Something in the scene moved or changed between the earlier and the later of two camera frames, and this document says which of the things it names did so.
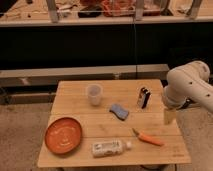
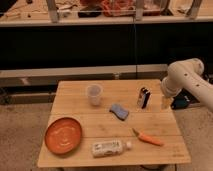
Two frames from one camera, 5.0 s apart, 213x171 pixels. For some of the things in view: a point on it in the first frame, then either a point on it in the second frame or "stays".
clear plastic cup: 95,94 stays
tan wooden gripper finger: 169,115 → 166,103
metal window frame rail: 35,77 stays
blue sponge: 120,112 stays
